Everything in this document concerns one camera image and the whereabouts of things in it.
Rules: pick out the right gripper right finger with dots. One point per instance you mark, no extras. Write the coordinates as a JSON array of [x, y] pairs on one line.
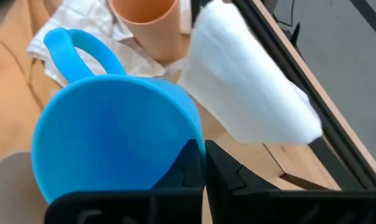
[[253, 205]]

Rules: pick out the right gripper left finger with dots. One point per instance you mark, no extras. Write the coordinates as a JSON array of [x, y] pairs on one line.
[[175, 205]]

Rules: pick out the blue plastic mug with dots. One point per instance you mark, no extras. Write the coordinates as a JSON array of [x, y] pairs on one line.
[[113, 130]]

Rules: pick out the peach orange plastic cup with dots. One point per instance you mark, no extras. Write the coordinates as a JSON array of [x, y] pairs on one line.
[[156, 34]]

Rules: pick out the white towel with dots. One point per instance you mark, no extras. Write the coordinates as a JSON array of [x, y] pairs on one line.
[[246, 87]]

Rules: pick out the yellow waffle-weave cloth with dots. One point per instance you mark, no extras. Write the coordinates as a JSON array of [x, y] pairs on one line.
[[10, 93]]

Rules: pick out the white crumpled cloth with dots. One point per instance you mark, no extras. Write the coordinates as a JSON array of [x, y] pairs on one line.
[[91, 18]]

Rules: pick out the black metal frame rail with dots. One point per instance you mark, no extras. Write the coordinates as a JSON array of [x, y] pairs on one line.
[[346, 161]]

